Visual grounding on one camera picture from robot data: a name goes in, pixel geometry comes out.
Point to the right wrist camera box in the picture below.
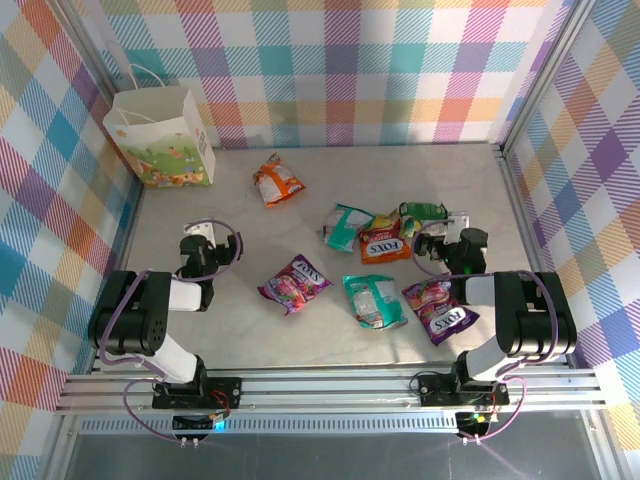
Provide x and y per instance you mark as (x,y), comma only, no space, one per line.
(457,225)

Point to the orange and white snack packet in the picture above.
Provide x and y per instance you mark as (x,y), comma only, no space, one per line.
(277,182)

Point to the orange Fox's candy packet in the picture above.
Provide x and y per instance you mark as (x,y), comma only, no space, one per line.
(382,247)

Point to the green snack packet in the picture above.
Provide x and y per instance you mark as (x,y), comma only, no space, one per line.
(420,210)

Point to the illustrated white paper bag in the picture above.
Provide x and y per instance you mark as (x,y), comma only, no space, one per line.
(165,150)

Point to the aluminium mounting rail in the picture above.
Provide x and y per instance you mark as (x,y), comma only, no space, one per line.
(325,390)

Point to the aluminium frame post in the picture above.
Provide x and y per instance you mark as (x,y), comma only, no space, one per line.
(99,50)
(546,75)

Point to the purple Fox's berries candy packet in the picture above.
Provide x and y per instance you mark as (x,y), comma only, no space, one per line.
(440,315)
(295,285)

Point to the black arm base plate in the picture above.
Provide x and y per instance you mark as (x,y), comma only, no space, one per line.
(435,392)
(225,392)

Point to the teal snack packet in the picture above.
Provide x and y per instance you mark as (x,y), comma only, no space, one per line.
(372,300)
(342,230)

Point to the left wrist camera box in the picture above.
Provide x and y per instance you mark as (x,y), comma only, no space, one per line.
(200,231)

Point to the aluminium side rail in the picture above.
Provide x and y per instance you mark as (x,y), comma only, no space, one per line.
(525,225)

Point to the black controller box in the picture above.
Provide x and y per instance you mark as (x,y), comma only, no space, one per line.
(192,425)
(472,425)

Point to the perforated metal strip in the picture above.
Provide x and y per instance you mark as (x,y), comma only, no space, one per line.
(325,426)

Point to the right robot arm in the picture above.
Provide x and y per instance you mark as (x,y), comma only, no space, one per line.
(530,310)

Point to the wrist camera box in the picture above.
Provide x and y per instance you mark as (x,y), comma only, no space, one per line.
(200,231)
(457,225)

